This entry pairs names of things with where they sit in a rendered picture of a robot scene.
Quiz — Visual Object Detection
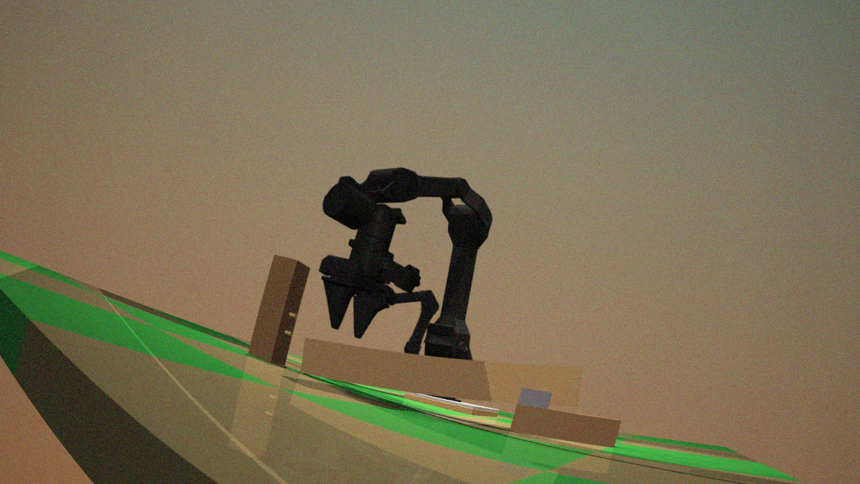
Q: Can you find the long brown wooden rail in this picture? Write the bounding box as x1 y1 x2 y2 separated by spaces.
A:
300 337 583 407

